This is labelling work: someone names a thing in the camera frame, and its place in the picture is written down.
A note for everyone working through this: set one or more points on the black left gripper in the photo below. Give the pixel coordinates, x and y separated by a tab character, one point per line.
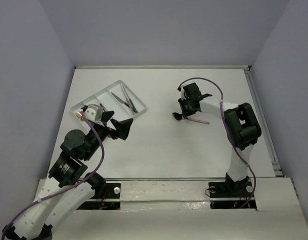
110	127

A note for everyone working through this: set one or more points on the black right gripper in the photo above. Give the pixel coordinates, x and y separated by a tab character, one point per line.
184	112

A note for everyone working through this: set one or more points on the dark grey chopstick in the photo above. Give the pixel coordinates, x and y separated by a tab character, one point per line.
103	107

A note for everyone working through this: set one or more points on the purple spoon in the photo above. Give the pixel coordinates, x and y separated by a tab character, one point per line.
178	116

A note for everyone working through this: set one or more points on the gold spoon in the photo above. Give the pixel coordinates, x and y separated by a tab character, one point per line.
79	115

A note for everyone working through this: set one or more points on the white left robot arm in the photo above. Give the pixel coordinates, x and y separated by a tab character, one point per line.
68	184

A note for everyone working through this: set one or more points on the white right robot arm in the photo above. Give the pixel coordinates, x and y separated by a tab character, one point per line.
242	129

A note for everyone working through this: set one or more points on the white cutlery tray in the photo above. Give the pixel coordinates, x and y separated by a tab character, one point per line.
104	96

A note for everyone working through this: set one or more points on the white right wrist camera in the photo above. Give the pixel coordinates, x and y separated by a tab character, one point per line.
182	93

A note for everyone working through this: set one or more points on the dark handled knife in tray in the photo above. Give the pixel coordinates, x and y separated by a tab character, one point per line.
123	102

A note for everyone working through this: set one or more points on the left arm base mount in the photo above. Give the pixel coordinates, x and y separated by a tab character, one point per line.
109	199

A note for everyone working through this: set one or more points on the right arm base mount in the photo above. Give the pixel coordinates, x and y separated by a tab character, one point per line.
222	199

